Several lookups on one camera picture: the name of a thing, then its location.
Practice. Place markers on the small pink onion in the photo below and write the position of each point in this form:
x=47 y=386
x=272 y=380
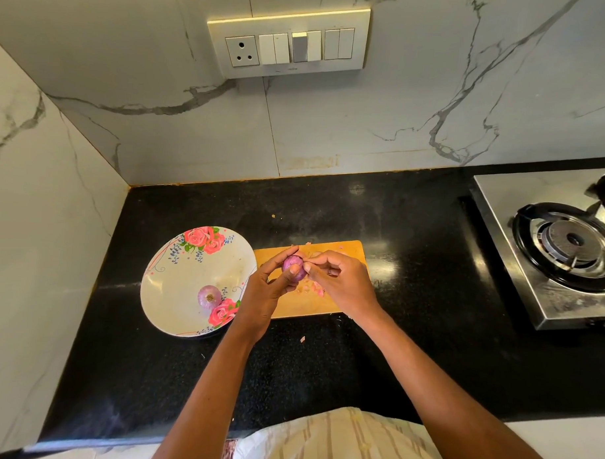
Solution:
x=293 y=264
x=210 y=296

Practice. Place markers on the white wall switch panel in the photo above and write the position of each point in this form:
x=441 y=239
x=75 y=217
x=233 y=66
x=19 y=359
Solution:
x=287 y=43

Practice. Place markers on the pile of onion peels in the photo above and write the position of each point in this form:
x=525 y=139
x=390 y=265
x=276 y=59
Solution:
x=312 y=285

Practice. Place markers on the person's left hand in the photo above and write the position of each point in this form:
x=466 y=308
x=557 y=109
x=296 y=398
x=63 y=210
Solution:
x=263 y=295

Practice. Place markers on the stainless steel gas stove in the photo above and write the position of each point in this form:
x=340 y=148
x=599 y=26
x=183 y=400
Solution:
x=495 y=190

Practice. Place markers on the black stone countertop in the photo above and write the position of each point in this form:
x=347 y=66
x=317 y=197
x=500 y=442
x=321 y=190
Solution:
x=432 y=202

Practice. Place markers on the white floral plate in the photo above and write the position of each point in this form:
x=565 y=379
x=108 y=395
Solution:
x=172 y=280

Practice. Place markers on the person's right hand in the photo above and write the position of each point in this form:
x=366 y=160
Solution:
x=348 y=284

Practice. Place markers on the person's right forearm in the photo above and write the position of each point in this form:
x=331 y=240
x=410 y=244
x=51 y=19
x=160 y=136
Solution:
x=450 y=396

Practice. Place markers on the beige striped garment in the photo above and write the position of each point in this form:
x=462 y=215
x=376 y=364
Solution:
x=340 y=440

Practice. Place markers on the wooden cutting board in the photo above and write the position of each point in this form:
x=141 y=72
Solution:
x=300 y=304

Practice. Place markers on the person's left forearm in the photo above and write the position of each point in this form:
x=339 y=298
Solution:
x=207 y=404

